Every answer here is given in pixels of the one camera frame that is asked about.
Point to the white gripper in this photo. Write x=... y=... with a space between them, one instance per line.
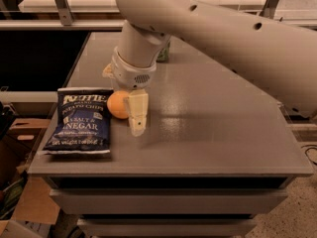
x=129 y=73

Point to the orange fruit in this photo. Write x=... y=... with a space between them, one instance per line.
x=116 y=104

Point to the blue Kettle chip bag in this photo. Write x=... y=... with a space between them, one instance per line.
x=83 y=122

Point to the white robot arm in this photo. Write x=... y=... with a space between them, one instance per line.
x=279 y=59

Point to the green soda can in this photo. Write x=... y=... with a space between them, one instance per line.
x=163 y=55

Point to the grey drawer cabinet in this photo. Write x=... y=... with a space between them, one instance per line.
x=216 y=153

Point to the brown cardboard box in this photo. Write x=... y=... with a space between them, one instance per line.
x=26 y=208

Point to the metal window frame rail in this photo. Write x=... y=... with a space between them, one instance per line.
x=103 y=14

